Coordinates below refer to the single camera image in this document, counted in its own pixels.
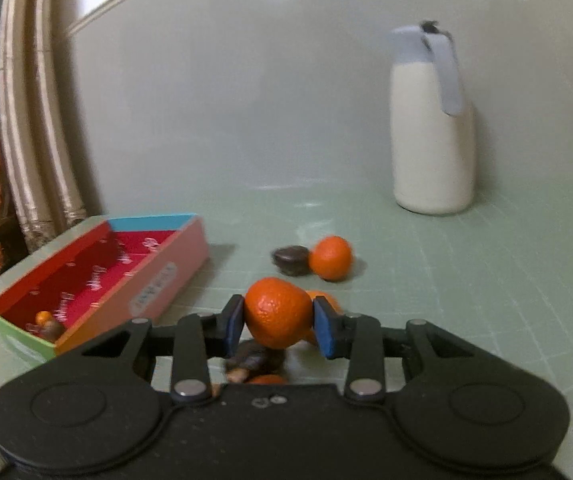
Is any dark split chestnut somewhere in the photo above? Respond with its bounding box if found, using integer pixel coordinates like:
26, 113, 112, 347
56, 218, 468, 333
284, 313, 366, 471
224, 339, 286, 384

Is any red strawberry piece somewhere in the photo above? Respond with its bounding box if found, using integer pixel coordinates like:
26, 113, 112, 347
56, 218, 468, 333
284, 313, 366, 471
246, 374, 287, 385

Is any large front orange mandarin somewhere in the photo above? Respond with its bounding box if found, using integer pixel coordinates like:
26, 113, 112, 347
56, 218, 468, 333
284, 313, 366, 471
244, 278, 313, 350

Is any lone brown chestnut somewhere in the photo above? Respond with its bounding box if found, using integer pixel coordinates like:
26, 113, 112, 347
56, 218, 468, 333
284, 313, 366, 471
39, 318, 66, 344

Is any small kumquat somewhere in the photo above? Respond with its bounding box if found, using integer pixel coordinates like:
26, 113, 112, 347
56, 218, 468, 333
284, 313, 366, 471
35, 311, 54, 327

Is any colourful cardboard box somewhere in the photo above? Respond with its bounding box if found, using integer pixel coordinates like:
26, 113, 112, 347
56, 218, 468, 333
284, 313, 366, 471
0, 214, 209, 363

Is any dark chestnut at back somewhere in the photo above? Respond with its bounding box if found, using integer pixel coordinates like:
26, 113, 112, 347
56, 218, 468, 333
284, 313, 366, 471
271, 245, 311, 276

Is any green grid table mat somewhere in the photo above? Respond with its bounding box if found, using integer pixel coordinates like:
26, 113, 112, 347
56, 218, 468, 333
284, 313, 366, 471
0, 179, 573, 478

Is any cream thermos jug grey lid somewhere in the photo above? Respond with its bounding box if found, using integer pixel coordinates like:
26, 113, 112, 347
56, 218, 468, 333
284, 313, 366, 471
390, 21, 476, 216

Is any beige satin curtain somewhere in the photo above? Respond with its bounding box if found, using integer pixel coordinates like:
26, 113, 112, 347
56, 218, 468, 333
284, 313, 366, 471
0, 0, 87, 252

